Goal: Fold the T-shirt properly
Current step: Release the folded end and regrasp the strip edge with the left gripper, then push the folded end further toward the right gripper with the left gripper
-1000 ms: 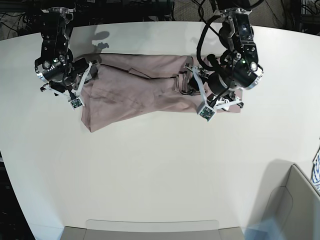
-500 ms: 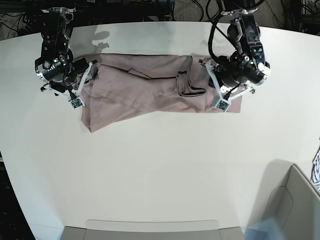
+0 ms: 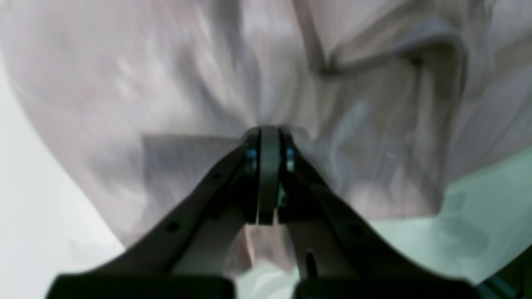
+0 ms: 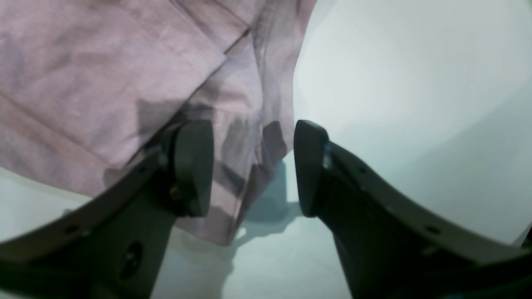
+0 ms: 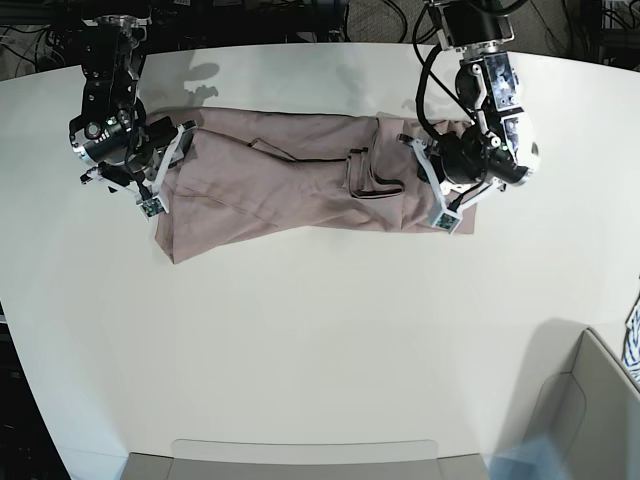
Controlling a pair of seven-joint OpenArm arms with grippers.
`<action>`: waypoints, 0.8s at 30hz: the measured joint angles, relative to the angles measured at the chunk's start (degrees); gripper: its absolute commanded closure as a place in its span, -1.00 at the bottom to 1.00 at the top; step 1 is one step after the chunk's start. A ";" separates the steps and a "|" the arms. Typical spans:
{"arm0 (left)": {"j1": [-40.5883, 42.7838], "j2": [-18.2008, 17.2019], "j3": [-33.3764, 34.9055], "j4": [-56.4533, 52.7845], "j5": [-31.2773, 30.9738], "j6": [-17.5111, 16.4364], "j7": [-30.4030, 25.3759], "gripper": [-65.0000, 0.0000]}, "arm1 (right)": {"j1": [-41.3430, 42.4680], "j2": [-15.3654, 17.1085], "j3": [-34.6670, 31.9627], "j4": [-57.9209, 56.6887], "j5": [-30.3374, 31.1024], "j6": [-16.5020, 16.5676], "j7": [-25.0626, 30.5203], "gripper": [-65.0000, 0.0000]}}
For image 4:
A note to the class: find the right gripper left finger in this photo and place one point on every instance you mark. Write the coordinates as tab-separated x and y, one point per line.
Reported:
113	246

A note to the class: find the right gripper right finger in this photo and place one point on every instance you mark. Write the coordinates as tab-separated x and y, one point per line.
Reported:
389	246

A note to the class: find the mauve pink T-shirt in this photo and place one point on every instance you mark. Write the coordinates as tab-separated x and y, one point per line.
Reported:
89	86

